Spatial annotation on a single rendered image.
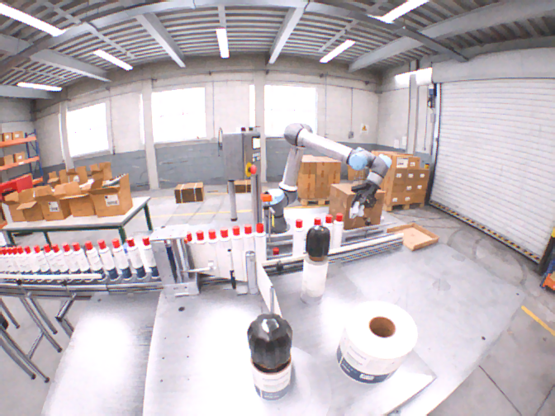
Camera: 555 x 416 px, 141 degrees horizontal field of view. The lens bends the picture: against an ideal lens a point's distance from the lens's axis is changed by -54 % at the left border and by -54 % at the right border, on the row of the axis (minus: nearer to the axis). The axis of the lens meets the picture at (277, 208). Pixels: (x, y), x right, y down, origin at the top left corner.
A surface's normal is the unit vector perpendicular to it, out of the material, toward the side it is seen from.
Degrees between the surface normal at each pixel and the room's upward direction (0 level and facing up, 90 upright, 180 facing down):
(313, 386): 0
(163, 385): 0
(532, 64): 90
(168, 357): 0
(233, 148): 90
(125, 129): 90
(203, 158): 90
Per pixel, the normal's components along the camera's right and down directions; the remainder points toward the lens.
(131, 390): 0.00, -0.94
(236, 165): -0.32, 0.33
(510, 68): -0.98, 0.06
